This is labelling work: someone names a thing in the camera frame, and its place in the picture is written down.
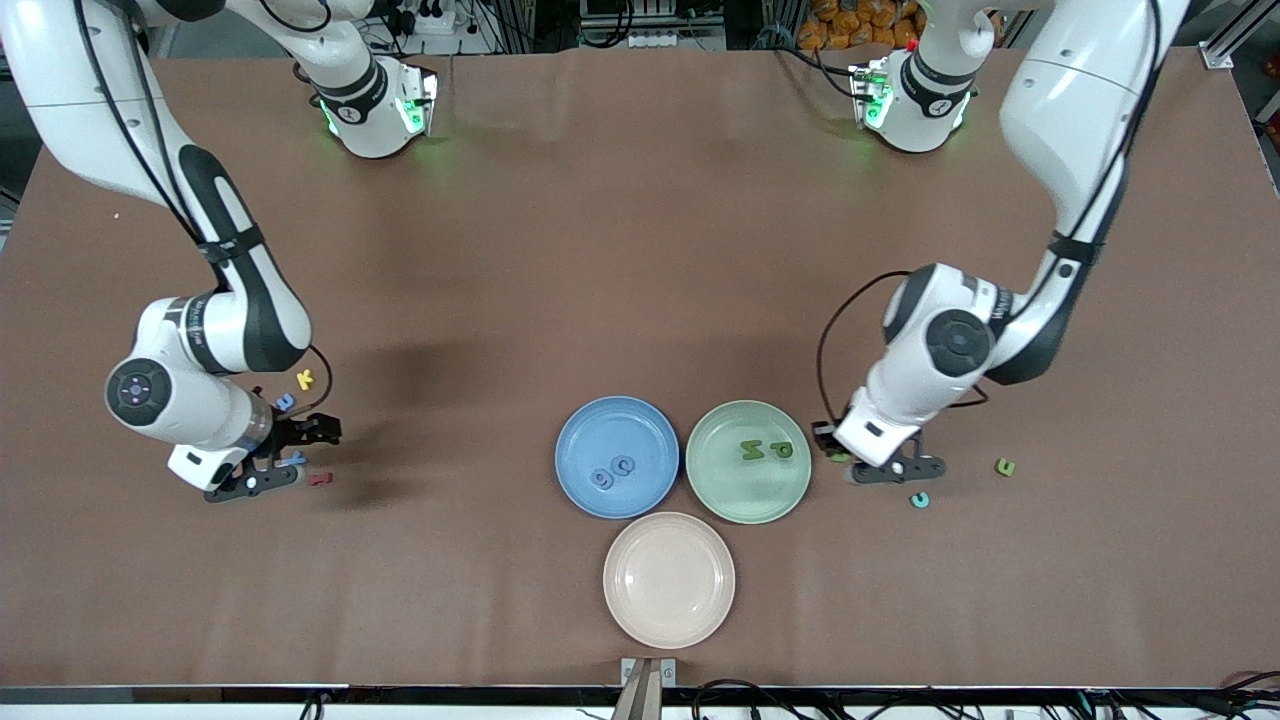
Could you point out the brown table cover sheet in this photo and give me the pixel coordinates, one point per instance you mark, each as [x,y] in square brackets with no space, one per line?
[640,250]

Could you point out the blue plate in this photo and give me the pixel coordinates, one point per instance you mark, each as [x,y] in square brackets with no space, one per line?
[640,430]

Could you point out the green foam letter M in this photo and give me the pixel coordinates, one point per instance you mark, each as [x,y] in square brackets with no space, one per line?
[751,451]

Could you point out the black left camera mount bracket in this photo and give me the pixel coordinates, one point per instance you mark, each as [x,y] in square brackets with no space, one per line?
[910,467]

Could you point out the beige plate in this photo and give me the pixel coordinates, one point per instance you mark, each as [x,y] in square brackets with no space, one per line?
[668,580]

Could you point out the aluminium frame profile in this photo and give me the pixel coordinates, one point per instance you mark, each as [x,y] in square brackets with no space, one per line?
[1216,57]

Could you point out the metal table edge bracket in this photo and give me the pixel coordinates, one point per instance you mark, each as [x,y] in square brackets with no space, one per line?
[640,700]

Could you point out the green plate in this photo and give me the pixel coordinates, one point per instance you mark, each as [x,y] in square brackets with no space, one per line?
[740,495]

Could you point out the blue foam letter G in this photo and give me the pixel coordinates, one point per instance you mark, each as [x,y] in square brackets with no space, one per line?
[595,479]

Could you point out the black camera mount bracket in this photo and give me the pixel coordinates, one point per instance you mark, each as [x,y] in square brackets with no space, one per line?
[250,483]
[910,467]

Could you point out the black right camera mount bracket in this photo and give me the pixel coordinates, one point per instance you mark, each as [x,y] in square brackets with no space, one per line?
[250,483]

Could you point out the silver base connector panel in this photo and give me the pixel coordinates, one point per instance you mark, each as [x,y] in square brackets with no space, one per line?
[868,95]
[418,100]

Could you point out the white power strip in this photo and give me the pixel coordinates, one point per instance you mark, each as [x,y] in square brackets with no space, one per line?
[430,18]
[648,38]

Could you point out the blue foam letter C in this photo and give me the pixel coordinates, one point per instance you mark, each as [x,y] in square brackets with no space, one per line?
[615,467]

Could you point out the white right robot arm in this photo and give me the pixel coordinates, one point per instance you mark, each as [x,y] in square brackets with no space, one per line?
[190,410]

